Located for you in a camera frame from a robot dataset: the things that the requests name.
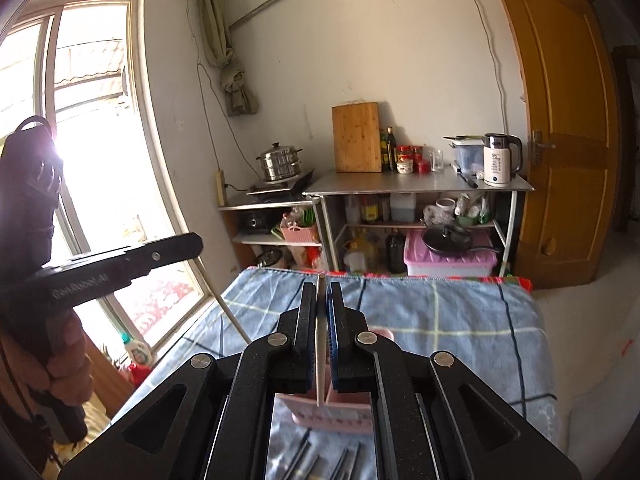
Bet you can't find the black chopstick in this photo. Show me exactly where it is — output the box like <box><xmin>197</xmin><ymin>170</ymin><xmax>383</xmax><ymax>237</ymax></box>
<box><xmin>282</xmin><ymin>430</ymin><xmax>310</xmax><ymax>480</ymax></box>
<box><xmin>302</xmin><ymin>453</ymin><xmax>320</xmax><ymax>480</ymax></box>
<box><xmin>343</xmin><ymin>442</ymin><xmax>361</xmax><ymax>480</ymax></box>

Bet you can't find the silver metal chopstick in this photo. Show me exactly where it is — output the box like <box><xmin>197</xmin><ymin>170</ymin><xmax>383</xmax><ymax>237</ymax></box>
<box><xmin>329</xmin><ymin>448</ymin><xmax>349</xmax><ymax>480</ymax></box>

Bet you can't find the steel kitchen table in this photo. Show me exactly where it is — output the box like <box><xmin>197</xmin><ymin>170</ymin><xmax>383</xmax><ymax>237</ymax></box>
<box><xmin>304</xmin><ymin>168</ymin><xmax>534</xmax><ymax>278</ymax></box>

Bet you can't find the person's left hand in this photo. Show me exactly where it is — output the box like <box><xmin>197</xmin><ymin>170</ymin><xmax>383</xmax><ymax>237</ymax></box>
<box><xmin>26</xmin><ymin>311</ymin><xmax>93</xmax><ymax>408</ymax></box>

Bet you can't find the pink utensil basket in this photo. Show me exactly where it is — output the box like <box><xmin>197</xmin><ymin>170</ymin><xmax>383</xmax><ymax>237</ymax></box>
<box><xmin>276</xmin><ymin>342</ymin><xmax>372</xmax><ymax>434</ymax></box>

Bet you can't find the blue plaid tablecloth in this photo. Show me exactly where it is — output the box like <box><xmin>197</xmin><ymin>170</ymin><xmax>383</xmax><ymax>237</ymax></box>
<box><xmin>109</xmin><ymin>264</ymin><xmax>561</xmax><ymax>480</ymax></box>

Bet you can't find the pink storage box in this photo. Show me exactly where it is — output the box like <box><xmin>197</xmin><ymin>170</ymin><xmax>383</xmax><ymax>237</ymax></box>
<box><xmin>404</xmin><ymin>230</ymin><xmax>498</xmax><ymax>278</ymax></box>

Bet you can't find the black frying pan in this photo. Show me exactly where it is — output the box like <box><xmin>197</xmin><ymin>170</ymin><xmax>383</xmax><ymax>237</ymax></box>
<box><xmin>421</xmin><ymin>223</ymin><xmax>498</xmax><ymax>258</ymax></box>

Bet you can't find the low metal shelf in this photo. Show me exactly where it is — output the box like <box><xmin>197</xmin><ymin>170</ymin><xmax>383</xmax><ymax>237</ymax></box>
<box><xmin>218</xmin><ymin>195</ymin><xmax>324</xmax><ymax>269</ymax></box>

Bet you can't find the small pink basket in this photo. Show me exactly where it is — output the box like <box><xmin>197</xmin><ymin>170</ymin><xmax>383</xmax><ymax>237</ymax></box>
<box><xmin>280</xmin><ymin>219</ymin><xmax>320</xmax><ymax>246</ymax></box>

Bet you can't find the white plastic jerrycan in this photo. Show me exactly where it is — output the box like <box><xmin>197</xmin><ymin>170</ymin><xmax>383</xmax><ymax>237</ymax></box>
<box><xmin>390</xmin><ymin>193</ymin><xmax>416</xmax><ymax>223</ymax></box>

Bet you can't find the brown wooden door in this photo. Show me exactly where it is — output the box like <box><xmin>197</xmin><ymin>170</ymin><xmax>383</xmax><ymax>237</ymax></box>
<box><xmin>501</xmin><ymin>0</ymin><xmax>620</xmax><ymax>289</ymax></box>

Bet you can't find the induction cooker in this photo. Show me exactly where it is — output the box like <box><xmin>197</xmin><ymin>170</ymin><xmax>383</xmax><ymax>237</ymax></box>
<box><xmin>245</xmin><ymin>168</ymin><xmax>314</xmax><ymax>196</ymax></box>

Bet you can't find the white electric kettle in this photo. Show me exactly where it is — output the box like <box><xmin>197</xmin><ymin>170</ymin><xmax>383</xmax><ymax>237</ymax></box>
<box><xmin>483</xmin><ymin>133</ymin><xmax>524</xmax><ymax>186</ymax></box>

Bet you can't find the red lidded jar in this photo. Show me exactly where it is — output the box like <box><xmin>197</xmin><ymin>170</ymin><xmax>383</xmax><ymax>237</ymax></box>
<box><xmin>396</xmin><ymin>145</ymin><xmax>414</xmax><ymax>174</ymax></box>

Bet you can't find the dark oil bottle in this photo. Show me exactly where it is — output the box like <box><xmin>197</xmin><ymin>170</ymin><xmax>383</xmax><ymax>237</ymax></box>
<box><xmin>386</xmin><ymin>127</ymin><xmax>397</xmax><ymax>172</ymax></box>

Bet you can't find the glass cup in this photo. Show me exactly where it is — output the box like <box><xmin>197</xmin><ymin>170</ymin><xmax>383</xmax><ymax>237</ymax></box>
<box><xmin>430</xmin><ymin>150</ymin><xmax>445</xmax><ymax>172</ymax></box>

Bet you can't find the steel steamer pot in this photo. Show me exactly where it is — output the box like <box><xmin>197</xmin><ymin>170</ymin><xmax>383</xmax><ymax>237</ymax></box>
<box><xmin>256</xmin><ymin>142</ymin><xmax>302</xmax><ymax>182</ymax></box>

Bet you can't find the clear water filter jug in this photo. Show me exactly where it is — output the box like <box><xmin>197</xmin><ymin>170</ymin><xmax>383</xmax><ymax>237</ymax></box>
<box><xmin>445</xmin><ymin>136</ymin><xmax>484</xmax><ymax>174</ymax></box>

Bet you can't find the hanging grey cloth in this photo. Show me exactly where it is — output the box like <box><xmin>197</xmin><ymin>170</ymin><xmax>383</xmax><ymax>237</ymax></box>
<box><xmin>220</xmin><ymin>62</ymin><xmax>258</xmax><ymax>116</ymax></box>

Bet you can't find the bamboo cutting board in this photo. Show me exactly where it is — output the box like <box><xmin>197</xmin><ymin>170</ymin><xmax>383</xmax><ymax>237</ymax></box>
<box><xmin>332</xmin><ymin>102</ymin><xmax>382</xmax><ymax>172</ymax></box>

